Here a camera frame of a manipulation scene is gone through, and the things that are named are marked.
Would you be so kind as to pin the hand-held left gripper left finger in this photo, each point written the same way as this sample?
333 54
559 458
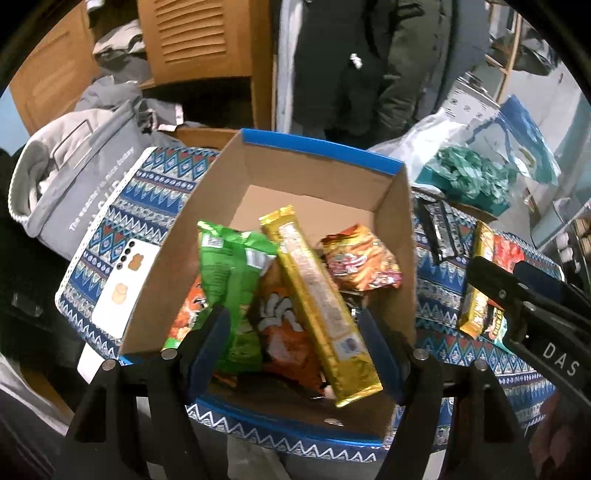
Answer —
207 355

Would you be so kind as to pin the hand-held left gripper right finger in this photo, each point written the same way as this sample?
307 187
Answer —
381 355

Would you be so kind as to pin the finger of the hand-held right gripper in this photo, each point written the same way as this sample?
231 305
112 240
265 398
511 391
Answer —
545 288
496 286

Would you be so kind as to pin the orange packet with green print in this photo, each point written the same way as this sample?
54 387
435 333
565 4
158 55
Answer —
184 314

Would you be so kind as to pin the orange chips bag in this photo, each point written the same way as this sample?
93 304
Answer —
286 337

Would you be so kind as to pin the long gold snack packet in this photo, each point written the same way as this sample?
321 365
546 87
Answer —
318 300

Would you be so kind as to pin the green snack packet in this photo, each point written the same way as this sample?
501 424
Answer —
231 267

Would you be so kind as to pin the red-orange noodle packet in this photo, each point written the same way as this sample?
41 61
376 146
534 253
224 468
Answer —
360 258

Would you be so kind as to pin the cardboard box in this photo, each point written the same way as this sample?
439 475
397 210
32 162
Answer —
323 184

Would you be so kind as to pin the person's right hand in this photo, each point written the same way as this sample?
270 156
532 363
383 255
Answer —
549 434

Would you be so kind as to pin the black and yellow snack packet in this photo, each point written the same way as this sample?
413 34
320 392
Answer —
495 325

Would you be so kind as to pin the grey shoe rack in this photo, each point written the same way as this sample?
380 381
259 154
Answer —
577 235

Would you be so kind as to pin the white phone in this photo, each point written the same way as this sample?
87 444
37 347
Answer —
129 286

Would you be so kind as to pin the pile of teal plastic bags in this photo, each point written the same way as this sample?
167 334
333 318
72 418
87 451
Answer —
461 175

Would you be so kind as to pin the blue plastic bag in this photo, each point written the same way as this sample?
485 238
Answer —
521 134

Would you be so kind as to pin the blue patterned tablecloth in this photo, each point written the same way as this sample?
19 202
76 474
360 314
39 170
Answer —
138 207

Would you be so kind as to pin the white bucket with metal lid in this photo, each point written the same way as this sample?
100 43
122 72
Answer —
466 106

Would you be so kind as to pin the grey hoodie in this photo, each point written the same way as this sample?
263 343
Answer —
87 184

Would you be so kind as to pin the wooden rack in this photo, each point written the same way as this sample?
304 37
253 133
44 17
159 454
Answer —
510 60

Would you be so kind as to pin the grey bag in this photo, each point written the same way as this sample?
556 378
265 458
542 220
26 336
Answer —
535 57

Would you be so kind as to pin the olive hanging jacket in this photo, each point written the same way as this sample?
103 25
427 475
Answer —
415 69

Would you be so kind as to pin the grey-blue hanging coat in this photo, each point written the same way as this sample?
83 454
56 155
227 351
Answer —
471 32

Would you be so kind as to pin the black hanging coat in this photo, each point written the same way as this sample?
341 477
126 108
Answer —
332 69

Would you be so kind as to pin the grey clothes pile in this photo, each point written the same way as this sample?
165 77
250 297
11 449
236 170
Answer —
120 87

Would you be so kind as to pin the white hanging garment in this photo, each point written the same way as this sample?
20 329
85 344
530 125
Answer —
286 60

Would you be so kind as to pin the wooden louvred wardrobe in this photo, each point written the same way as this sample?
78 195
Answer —
203 41

